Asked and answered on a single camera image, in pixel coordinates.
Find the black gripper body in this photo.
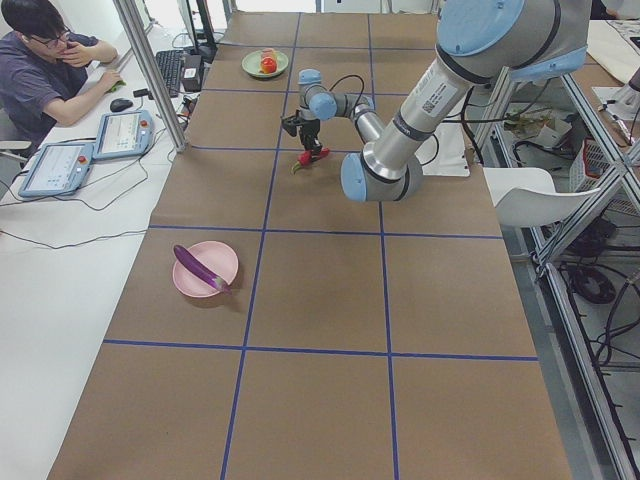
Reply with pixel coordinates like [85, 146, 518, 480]
[280, 109, 321, 145]

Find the light green plate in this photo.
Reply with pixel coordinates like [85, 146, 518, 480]
[241, 49, 289, 79]

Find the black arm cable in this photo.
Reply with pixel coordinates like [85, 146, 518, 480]
[327, 74, 369, 109]

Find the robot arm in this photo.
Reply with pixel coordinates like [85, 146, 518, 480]
[282, 1, 591, 202]
[281, 69, 383, 172]

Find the teach pendant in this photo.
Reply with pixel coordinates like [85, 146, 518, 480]
[19, 142, 94, 198]
[93, 110, 154, 161]

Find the far teach pendant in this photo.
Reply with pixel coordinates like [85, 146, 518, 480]
[93, 110, 154, 161]

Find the red pomegranate fruit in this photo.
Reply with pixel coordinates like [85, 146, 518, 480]
[259, 57, 278, 75]

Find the aluminium frame post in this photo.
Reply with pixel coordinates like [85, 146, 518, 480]
[113, 0, 187, 153]

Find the brown paper table mat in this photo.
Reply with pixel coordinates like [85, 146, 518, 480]
[50, 13, 571, 479]

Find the purple eggplant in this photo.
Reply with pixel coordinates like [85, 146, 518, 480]
[172, 244, 233, 296]

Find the pink plate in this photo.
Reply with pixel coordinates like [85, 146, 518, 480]
[172, 240, 240, 299]

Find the white camera mast base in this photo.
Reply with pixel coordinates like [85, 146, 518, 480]
[415, 123, 470, 178]

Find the seated person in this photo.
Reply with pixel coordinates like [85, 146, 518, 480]
[1, 0, 122, 147]

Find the white chair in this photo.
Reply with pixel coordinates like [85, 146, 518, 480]
[483, 167, 601, 228]

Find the black computer mouse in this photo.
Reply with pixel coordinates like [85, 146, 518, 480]
[109, 98, 133, 113]

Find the near teach pendant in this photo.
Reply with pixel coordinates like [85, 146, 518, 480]
[19, 142, 94, 198]

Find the red chili pepper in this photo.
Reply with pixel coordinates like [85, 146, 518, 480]
[290, 148, 331, 174]

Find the yellow pink peach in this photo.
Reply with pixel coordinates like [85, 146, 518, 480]
[260, 48, 277, 59]

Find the black keyboard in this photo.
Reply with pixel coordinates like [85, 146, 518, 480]
[155, 49, 184, 98]

